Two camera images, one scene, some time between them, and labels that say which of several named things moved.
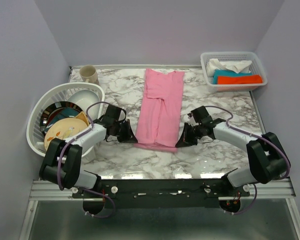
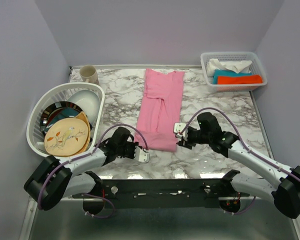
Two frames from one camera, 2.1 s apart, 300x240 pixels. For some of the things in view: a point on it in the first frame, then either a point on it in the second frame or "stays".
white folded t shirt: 238,66 stays
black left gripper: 129,137 -> 133,145
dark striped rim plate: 52,110 stays
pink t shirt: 160,110 stays
